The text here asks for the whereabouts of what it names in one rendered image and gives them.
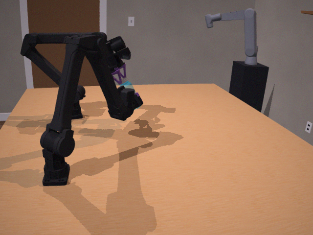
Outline translucent blue plastic bottle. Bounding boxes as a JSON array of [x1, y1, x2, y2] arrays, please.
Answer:
[[119, 81, 134, 89]]

